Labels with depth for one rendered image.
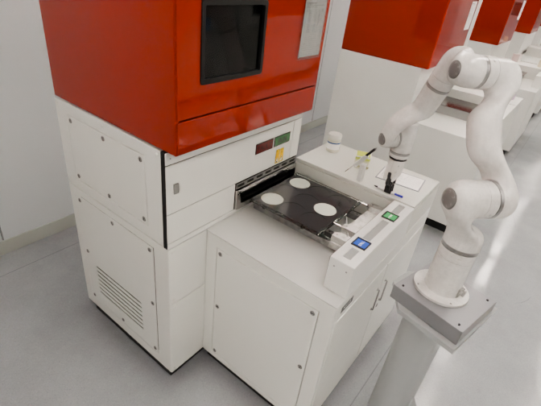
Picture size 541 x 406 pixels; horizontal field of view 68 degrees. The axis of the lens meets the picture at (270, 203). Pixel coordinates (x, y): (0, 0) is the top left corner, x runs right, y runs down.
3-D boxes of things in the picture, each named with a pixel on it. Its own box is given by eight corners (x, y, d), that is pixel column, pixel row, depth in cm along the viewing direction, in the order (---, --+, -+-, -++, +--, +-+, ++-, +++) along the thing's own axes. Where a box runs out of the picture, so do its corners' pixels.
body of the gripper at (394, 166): (395, 148, 175) (389, 171, 181) (386, 155, 168) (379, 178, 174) (411, 154, 171) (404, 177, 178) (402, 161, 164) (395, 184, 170)
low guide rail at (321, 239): (253, 208, 183) (253, 202, 181) (256, 206, 184) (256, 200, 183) (348, 258, 159) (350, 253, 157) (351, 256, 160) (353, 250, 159)
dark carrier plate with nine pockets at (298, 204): (251, 199, 175) (251, 197, 175) (296, 175, 200) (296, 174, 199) (317, 233, 159) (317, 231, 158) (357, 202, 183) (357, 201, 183)
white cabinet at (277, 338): (201, 358, 208) (205, 230, 165) (304, 270, 276) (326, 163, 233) (303, 443, 177) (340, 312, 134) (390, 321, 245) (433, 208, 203)
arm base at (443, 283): (476, 292, 143) (497, 250, 134) (456, 316, 130) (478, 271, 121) (427, 264, 154) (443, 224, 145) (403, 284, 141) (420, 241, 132)
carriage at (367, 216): (328, 246, 159) (329, 241, 157) (368, 213, 185) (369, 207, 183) (345, 256, 155) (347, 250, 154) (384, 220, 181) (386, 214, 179)
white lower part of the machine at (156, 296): (88, 308, 227) (67, 181, 185) (196, 246, 285) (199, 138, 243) (171, 384, 193) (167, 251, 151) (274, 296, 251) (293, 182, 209)
